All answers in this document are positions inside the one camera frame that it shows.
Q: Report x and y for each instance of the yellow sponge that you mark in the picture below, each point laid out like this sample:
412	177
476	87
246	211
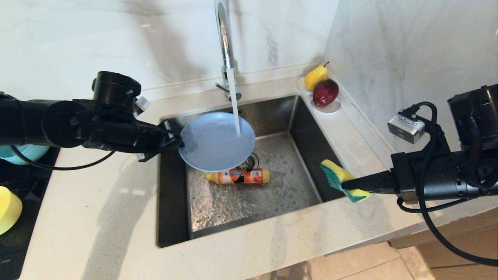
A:
336	173

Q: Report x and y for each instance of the metal sink drain strainer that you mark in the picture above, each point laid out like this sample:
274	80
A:
253	161

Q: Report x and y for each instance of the pale yellow bowl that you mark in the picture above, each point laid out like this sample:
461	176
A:
9	210

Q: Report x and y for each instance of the stainless steel sink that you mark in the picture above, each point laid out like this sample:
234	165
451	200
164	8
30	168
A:
311	155

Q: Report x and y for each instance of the running water stream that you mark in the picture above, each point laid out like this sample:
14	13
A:
234	109

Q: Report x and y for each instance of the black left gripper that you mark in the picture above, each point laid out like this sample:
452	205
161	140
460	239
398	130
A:
124	136

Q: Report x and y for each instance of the orange dish soap bottle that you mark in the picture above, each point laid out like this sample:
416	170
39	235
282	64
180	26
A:
237	176

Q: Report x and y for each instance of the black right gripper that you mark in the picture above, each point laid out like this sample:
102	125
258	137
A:
439	175

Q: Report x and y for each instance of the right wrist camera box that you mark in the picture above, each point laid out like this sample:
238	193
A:
404	128

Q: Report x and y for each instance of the yellow pear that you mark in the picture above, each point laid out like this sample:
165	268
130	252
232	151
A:
314	77

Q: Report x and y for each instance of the dark red apple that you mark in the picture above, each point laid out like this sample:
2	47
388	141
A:
325	92

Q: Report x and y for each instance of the wooden cabinet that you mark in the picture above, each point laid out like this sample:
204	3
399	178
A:
447	260

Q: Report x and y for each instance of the chrome faucet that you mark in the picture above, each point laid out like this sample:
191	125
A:
225	39

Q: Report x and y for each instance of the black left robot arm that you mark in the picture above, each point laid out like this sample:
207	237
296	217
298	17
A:
39	120

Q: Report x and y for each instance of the blue-grey plate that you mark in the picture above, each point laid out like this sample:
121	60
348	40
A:
214	144

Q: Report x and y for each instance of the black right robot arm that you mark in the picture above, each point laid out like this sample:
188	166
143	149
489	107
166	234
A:
476	116

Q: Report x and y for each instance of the black induction cooktop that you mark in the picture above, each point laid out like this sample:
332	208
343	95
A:
19	249

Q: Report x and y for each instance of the light blue bowl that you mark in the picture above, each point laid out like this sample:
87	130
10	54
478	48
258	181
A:
27	152

